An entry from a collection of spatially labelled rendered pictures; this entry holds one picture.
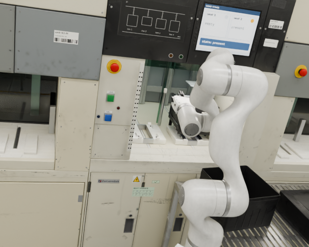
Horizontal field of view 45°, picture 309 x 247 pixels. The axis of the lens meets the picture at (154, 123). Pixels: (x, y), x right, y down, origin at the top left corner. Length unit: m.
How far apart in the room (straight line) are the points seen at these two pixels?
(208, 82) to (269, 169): 1.22
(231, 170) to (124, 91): 0.75
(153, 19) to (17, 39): 0.58
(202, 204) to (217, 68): 0.42
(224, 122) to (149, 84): 1.62
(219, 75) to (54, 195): 1.16
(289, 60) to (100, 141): 1.03
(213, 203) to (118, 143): 0.79
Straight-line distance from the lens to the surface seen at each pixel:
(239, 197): 1.24
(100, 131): 1.83
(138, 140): 2.10
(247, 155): 2.08
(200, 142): 2.22
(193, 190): 1.20
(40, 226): 2.10
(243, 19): 1.85
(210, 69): 1.14
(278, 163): 2.29
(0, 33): 1.67
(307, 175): 2.45
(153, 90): 2.75
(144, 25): 1.70
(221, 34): 1.82
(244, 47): 1.89
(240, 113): 1.18
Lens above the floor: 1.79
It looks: 22 degrees down
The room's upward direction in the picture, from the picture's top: 10 degrees clockwise
